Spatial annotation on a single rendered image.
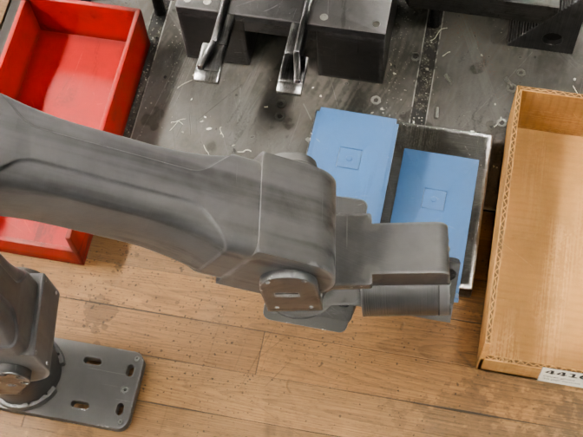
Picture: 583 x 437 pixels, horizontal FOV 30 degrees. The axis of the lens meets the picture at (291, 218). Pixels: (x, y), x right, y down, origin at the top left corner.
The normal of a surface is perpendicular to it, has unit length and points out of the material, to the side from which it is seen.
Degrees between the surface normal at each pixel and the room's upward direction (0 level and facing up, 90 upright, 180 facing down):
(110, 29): 90
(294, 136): 0
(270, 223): 31
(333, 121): 1
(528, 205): 0
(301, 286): 90
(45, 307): 87
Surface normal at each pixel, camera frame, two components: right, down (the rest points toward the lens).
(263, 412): -0.04, -0.44
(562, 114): -0.19, 0.89
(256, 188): 0.48, -0.36
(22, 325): 0.99, -0.02
